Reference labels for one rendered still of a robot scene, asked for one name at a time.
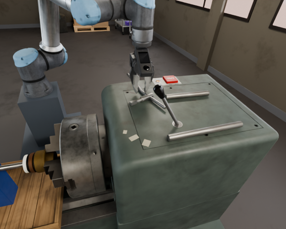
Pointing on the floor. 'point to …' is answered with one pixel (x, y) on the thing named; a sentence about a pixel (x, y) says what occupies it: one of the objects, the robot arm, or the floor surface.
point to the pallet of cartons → (91, 27)
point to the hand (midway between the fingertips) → (141, 91)
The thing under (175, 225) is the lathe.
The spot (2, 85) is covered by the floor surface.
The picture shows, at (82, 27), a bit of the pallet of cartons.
